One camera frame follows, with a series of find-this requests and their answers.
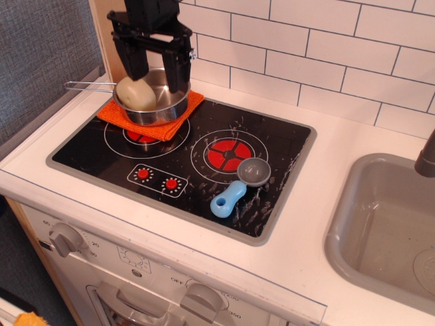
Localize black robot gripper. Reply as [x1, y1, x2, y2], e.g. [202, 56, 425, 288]
[107, 1, 196, 93]

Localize cream toy potato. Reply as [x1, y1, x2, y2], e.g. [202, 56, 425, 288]
[116, 77, 156, 111]

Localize stainless steel pan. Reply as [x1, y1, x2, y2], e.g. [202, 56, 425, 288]
[63, 68, 191, 126]

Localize orange cloth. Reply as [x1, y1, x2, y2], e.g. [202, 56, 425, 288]
[97, 91, 205, 141]

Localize black toy stovetop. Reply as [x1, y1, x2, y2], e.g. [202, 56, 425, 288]
[46, 100, 317, 246]

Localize blue grey toy scoop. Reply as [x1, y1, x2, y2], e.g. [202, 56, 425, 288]
[210, 158, 271, 218]

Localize grey left timer knob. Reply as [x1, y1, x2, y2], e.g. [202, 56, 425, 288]
[49, 223, 84, 257]

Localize white toy oven front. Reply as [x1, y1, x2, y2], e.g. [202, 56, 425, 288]
[22, 206, 326, 325]

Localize grey right oven knob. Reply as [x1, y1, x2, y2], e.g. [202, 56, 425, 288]
[180, 283, 224, 323]

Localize grey sink basin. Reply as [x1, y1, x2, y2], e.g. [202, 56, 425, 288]
[325, 153, 434, 314]

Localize grey faucet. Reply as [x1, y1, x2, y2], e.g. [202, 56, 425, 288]
[414, 130, 435, 178]

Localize yellow object bottom corner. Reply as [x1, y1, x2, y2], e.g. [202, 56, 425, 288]
[13, 312, 48, 326]

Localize wooden side post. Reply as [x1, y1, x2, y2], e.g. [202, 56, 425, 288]
[88, 0, 127, 83]

